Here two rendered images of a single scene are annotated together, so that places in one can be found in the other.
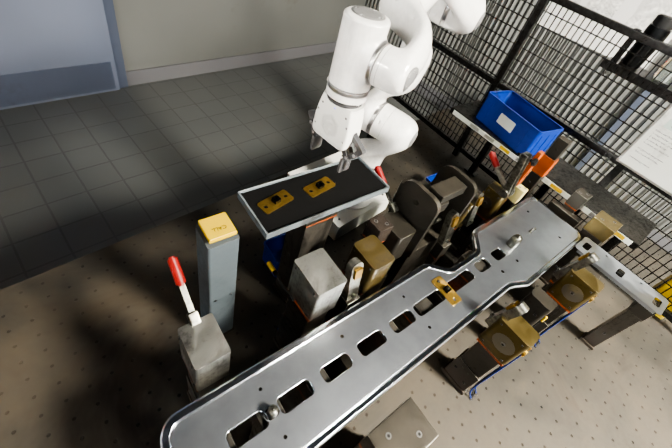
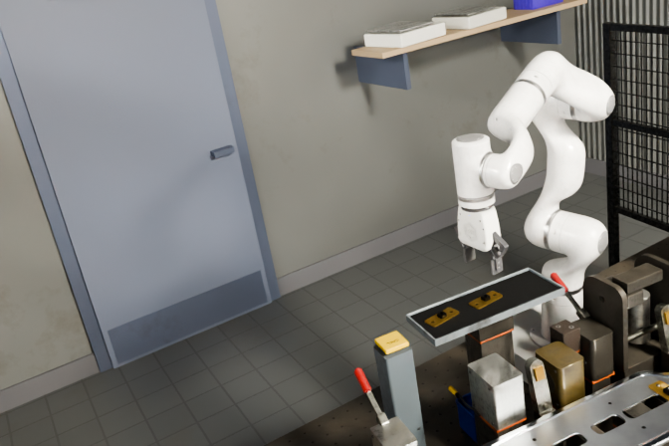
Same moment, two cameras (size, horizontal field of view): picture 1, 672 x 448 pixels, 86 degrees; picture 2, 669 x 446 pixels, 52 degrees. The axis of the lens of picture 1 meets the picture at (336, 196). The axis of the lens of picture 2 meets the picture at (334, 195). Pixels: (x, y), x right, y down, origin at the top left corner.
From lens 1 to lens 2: 90 cm
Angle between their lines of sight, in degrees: 33
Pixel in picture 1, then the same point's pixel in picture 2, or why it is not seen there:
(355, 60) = (469, 172)
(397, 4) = (498, 122)
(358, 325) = (553, 430)
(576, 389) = not seen: outside the picture
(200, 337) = (389, 432)
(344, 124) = (480, 226)
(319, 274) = (493, 372)
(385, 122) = (560, 230)
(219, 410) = not seen: outside the picture
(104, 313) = not seen: outside the picture
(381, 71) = (489, 174)
